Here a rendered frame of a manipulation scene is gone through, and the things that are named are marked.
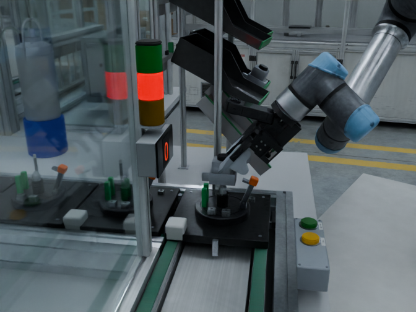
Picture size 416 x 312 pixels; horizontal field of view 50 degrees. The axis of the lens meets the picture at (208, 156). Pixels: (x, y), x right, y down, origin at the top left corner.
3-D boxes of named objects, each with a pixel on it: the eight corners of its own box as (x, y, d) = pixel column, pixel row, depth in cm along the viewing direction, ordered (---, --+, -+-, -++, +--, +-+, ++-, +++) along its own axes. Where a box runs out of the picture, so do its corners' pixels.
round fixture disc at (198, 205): (251, 201, 118) (251, 194, 117) (247, 228, 105) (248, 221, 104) (199, 197, 120) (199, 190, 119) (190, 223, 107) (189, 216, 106)
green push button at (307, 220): (316, 224, 110) (316, 217, 110) (317, 233, 107) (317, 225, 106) (299, 223, 111) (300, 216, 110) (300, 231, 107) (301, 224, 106)
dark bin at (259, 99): (266, 98, 134) (277, 77, 130) (256, 109, 122) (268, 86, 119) (187, 54, 137) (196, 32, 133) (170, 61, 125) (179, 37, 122)
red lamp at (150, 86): (166, 95, 86) (165, 69, 84) (160, 101, 82) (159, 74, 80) (142, 93, 87) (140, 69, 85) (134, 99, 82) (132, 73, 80)
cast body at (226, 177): (236, 178, 111) (237, 152, 108) (234, 186, 107) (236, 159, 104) (203, 176, 112) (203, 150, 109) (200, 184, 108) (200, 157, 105)
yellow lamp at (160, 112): (167, 119, 88) (166, 95, 86) (161, 127, 83) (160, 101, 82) (143, 118, 89) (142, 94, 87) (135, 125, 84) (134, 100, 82)
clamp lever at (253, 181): (247, 202, 112) (259, 177, 109) (246, 206, 110) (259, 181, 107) (233, 197, 112) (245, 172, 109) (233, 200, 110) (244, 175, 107)
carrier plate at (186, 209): (270, 200, 123) (270, 194, 122) (268, 249, 101) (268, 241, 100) (185, 194, 126) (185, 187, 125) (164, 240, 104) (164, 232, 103)
